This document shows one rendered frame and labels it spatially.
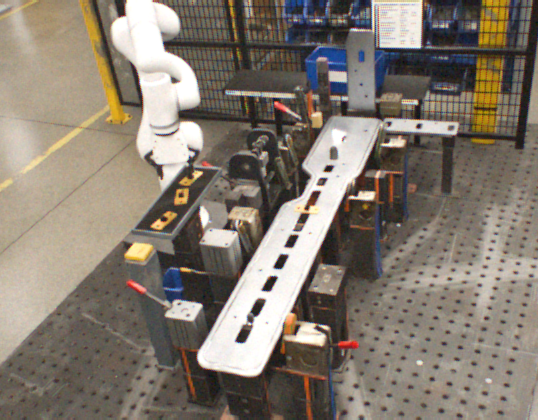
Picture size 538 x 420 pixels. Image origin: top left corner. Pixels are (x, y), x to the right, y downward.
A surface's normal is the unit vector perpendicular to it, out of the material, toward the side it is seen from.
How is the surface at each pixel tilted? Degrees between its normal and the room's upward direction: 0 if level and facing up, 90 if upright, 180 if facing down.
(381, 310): 0
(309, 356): 90
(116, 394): 0
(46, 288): 0
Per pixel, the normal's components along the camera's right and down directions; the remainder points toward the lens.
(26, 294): -0.11, -0.81
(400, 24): -0.34, 0.58
